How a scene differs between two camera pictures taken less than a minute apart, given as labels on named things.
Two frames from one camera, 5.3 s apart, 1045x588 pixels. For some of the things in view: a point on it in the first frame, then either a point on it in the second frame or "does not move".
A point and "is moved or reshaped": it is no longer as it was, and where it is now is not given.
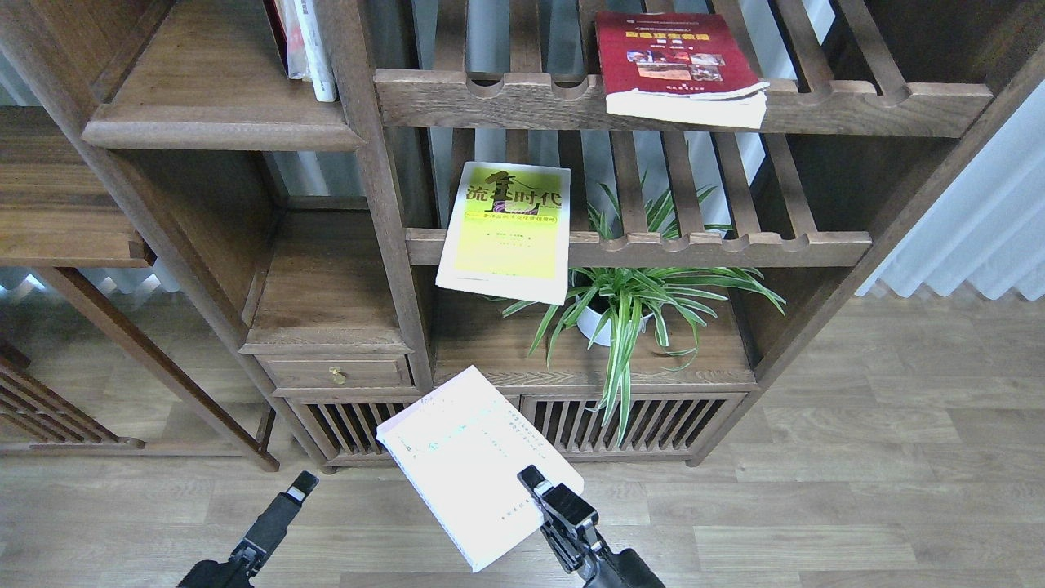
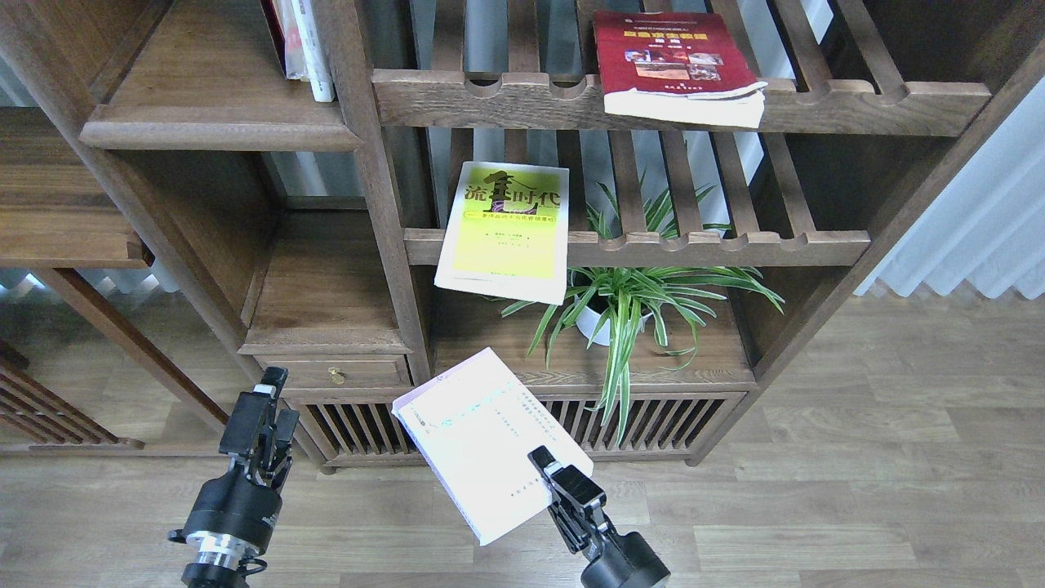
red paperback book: x=695 y=69 does not move
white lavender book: x=460 y=451 is moved or reshaped
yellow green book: x=509 y=233 does not move
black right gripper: x=562 y=505 to x=626 y=561
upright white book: x=309 y=55 does not move
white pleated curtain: x=988 y=228 does not move
